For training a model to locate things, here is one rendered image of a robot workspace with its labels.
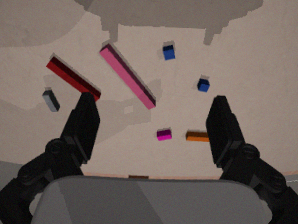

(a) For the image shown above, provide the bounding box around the orange rod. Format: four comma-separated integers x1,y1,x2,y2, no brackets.
186,131,209,142

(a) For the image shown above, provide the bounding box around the magenta rod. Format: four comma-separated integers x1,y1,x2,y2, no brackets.
157,129,172,141

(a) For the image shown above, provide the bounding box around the pink rod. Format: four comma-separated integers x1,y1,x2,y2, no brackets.
99,44,156,110

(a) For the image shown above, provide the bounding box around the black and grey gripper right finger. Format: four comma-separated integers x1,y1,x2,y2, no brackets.
206,95,298,224

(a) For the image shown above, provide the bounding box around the small blue cube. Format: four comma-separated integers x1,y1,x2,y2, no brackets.
163,45,175,60
197,78,210,92

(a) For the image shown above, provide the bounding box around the dark red rod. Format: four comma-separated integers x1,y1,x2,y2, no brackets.
46,57,101,102

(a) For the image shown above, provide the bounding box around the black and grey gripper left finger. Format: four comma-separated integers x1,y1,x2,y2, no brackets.
0,92,100,224

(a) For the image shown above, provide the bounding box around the grey rod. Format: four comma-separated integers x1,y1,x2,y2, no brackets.
42,90,60,112

